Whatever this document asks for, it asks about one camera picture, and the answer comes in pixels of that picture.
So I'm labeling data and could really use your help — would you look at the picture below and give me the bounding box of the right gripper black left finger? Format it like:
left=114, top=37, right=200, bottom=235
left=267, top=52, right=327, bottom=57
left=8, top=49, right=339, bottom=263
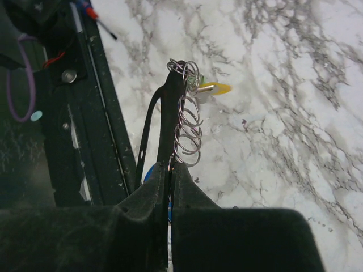
left=117, top=163, right=168, bottom=271

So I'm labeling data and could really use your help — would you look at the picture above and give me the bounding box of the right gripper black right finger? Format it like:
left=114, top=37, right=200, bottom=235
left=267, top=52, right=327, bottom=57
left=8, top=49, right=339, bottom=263
left=171, top=163, right=220, bottom=271

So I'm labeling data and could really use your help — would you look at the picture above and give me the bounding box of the metal key holder plate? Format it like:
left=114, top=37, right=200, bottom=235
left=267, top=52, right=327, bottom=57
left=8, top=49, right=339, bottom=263
left=135, top=71, right=185, bottom=187

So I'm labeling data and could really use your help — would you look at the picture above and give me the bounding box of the yellow key tag with key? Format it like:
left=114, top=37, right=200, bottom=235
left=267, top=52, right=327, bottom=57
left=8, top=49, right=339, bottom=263
left=195, top=82, right=232, bottom=104

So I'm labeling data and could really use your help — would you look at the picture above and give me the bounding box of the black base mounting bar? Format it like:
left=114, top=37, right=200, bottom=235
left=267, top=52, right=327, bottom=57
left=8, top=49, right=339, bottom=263
left=42, top=1, right=136, bottom=207

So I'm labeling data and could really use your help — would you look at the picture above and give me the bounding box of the red blue screwdriver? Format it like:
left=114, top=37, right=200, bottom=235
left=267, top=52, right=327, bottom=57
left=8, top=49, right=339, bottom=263
left=76, top=0, right=118, bottom=41

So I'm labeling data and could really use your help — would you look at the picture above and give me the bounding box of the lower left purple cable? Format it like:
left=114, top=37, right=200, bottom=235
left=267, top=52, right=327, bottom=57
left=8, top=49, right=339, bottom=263
left=6, top=33, right=37, bottom=123

